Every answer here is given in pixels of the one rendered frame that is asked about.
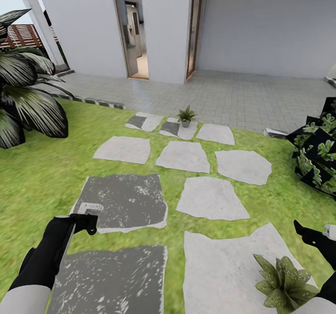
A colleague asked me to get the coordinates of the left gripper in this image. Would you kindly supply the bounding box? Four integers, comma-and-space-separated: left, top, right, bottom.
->
72, 213, 97, 231

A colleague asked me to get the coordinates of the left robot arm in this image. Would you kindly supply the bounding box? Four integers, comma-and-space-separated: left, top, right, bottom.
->
0, 202, 104, 314

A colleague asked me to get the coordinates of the insectifuge atomizer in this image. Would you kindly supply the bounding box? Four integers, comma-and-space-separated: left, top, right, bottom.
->
87, 228, 98, 235

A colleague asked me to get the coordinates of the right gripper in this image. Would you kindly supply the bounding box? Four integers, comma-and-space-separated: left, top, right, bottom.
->
294, 220, 336, 258

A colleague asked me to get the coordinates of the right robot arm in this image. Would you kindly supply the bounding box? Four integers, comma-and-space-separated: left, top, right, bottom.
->
290, 220, 336, 314

